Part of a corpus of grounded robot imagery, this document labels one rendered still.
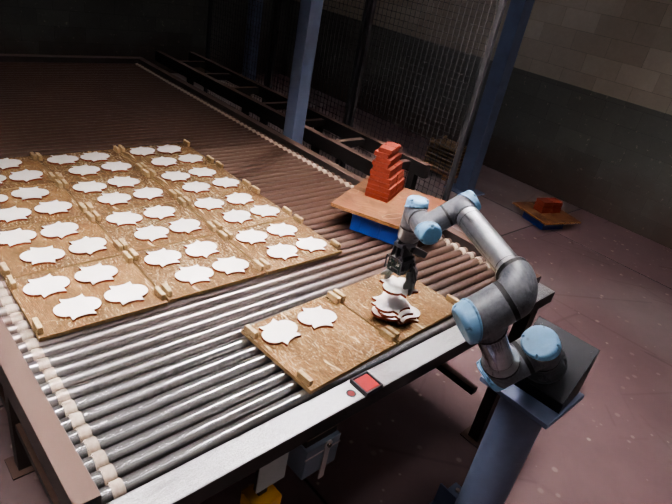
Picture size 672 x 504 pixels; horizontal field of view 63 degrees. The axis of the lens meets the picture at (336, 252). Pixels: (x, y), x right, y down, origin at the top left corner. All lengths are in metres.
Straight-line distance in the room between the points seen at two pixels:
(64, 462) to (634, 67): 6.19
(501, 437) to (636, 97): 5.00
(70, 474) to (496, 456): 1.45
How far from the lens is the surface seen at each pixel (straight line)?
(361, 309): 2.06
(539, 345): 1.83
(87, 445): 1.55
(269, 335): 1.84
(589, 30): 6.89
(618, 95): 6.72
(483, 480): 2.34
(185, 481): 1.47
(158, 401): 1.64
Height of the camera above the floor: 2.08
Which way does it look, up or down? 28 degrees down
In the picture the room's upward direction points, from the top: 11 degrees clockwise
